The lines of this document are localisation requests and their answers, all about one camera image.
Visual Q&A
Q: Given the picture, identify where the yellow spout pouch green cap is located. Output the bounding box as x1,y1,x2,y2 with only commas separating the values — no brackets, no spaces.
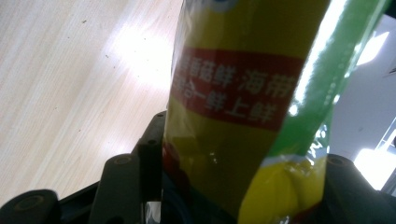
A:
161,0,394,224

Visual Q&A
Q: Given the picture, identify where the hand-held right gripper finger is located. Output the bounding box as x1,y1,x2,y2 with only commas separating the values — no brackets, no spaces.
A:
136,111,167,203

